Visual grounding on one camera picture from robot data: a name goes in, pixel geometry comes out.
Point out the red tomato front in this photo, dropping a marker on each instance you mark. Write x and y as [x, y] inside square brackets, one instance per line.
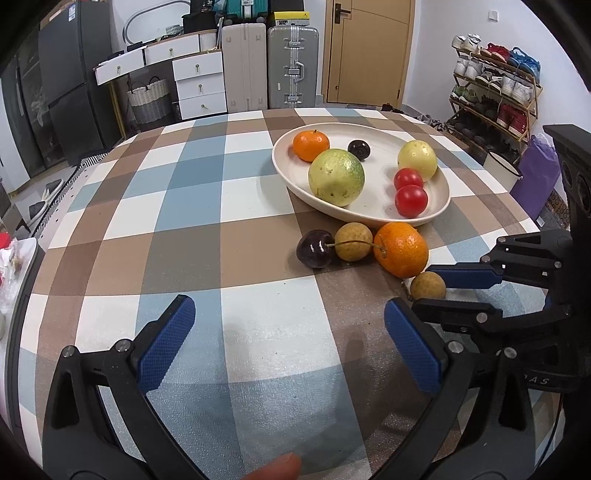
[411, 201]

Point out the brown longan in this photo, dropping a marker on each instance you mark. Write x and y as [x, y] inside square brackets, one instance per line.
[353, 242]
[428, 285]

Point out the green passion fruit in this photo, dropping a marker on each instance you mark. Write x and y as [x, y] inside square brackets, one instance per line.
[337, 177]

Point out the large orange mandarin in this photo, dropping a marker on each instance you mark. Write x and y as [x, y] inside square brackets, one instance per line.
[307, 145]

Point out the black refrigerator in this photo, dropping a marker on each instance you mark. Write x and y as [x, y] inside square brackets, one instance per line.
[70, 46]

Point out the shoe rack with shoes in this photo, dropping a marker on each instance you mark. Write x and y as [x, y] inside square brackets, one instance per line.
[495, 97]

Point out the wooden door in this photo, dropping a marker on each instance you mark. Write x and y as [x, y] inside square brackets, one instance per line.
[367, 51]

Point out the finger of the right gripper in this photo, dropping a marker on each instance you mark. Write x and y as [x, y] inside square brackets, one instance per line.
[532, 259]
[480, 319]

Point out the woven laundry basket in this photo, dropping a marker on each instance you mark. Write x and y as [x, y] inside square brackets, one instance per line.
[150, 102]

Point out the dark glass cabinet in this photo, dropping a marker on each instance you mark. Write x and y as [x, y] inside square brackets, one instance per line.
[27, 109]

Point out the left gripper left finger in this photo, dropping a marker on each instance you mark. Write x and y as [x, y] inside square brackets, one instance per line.
[78, 439]

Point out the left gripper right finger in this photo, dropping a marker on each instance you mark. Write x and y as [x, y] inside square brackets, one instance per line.
[443, 374]

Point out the silver suitcase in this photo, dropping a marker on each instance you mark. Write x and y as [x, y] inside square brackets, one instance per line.
[292, 66]

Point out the white drawer cabinet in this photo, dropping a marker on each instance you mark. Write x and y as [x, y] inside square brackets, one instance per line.
[194, 68]

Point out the beige suitcase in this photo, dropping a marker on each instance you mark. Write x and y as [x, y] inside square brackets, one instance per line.
[244, 51]

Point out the red tomato rear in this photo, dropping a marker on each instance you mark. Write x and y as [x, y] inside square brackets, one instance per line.
[408, 177]

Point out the checkered tablecloth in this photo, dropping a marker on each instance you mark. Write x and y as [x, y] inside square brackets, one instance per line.
[281, 358]

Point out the dark cherry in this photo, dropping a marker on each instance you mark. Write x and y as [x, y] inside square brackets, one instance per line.
[316, 249]
[359, 148]

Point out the brown longan front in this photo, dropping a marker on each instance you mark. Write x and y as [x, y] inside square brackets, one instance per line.
[428, 285]

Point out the brown longan near cherry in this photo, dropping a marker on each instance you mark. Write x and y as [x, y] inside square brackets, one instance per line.
[353, 242]

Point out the red white plastic bag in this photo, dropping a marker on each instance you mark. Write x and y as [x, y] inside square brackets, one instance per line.
[16, 256]

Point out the person's left hand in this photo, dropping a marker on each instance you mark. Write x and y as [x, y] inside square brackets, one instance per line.
[285, 467]

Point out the purple bag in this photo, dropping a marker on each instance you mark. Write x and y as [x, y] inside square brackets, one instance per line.
[540, 171]

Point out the red tomato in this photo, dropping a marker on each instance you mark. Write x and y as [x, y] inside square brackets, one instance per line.
[411, 201]
[408, 177]

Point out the yellow black box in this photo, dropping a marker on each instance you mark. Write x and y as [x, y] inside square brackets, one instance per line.
[291, 18]

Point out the yellow passion fruit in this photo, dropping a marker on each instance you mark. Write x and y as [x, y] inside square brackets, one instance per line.
[420, 156]

